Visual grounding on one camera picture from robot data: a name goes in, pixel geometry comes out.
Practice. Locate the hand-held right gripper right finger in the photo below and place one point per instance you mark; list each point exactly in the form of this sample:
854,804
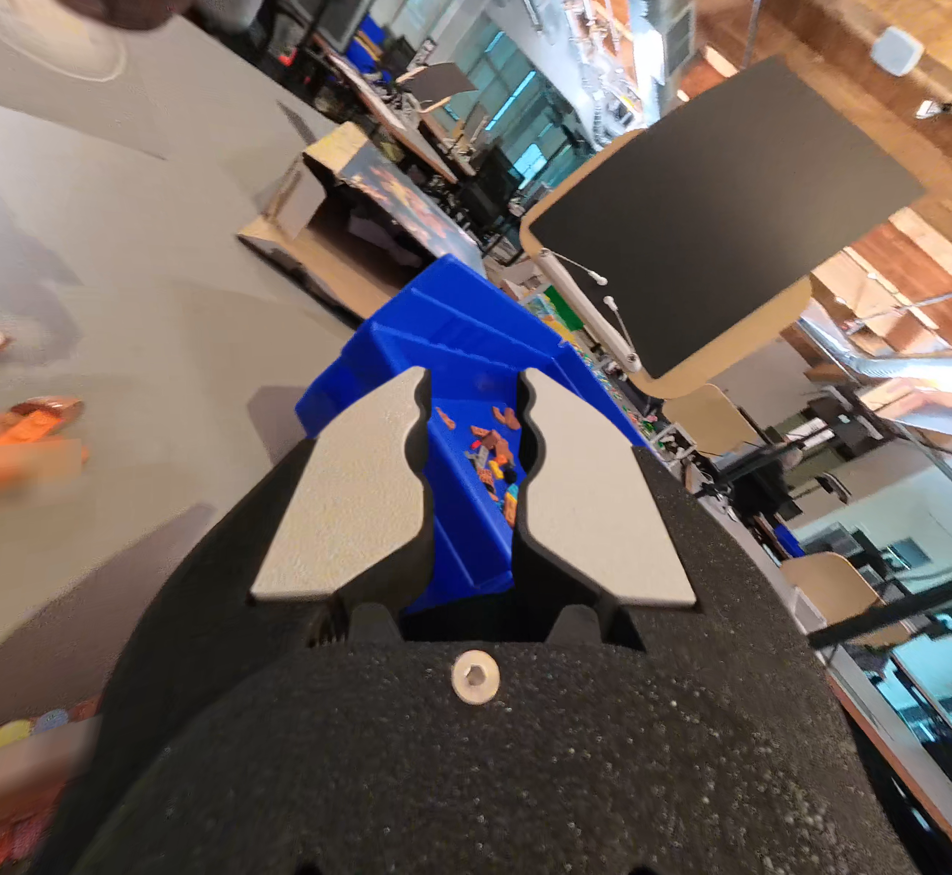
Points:
595,510

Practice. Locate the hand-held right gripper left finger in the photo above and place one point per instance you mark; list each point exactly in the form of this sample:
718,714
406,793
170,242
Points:
349,510

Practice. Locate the blue plastic bin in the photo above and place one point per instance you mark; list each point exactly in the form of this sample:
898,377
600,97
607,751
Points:
446,324

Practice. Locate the pile of loose toy bricks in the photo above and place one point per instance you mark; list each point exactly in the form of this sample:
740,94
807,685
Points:
483,443

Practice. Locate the green toy brick baseplate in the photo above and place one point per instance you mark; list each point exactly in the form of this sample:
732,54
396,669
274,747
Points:
561,306

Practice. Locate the open printed cardboard box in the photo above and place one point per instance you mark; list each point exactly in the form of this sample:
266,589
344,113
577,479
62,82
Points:
327,272

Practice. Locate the black stand bar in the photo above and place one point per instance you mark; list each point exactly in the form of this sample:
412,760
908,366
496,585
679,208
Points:
877,614

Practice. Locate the black plywood-edged panel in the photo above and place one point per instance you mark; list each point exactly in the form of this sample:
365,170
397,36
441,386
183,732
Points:
706,220
439,80

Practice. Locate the black office chair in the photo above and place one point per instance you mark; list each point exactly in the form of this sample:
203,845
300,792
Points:
491,190

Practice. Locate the white ceiling access point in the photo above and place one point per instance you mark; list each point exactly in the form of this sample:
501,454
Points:
896,50

